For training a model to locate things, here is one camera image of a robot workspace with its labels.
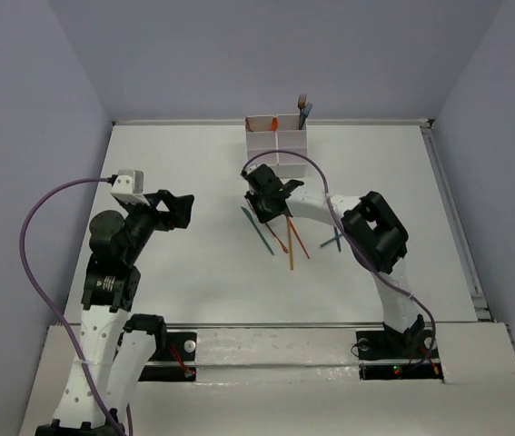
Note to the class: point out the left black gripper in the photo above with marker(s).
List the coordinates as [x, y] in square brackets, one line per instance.
[155, 211]

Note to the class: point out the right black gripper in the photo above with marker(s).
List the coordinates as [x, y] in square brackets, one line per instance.
[262, 215]

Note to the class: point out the blue plastic fork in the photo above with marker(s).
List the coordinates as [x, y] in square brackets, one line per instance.
[304, 114]

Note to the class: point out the orange plastic spoon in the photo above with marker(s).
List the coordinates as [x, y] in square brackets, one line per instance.
[275, 124]

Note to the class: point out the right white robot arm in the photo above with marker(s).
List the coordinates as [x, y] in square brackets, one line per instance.
[367, 223]

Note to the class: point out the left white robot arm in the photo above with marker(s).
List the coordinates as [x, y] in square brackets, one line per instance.
[113, 344]

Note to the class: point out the teal plastic knife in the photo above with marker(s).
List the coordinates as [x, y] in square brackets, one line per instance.
[249, 216]

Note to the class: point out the orange chopstick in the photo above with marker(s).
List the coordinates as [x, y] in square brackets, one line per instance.
[299, 238]
[290, 245]

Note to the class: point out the right white divided container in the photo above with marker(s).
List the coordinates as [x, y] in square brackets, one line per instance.
[291, 138]

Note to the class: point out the white divided container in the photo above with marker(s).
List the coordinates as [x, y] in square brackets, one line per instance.
[261, 140]
[291, 138]

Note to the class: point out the left white divided container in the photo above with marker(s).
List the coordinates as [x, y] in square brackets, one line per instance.
[261, 140]

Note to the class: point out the teal chopstick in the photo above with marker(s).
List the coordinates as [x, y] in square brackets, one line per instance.
[326, 243]

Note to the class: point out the blue-green plastic knife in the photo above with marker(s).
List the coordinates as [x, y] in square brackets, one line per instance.
[337, 239]

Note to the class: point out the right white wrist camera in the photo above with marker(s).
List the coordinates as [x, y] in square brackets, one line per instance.
[248, 170]

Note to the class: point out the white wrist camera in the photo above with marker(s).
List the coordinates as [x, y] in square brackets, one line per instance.
[128, 187]
[248, 170]

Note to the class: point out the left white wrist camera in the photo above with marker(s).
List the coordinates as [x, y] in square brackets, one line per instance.
[128, 187]

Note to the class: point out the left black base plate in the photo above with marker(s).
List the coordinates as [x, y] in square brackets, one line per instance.
[176, 362]

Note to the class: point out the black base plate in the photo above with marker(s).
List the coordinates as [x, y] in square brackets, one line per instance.
[176, 362]
[379, 361]

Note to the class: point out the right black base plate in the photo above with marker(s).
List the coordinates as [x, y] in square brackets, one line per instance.
[379, 361]

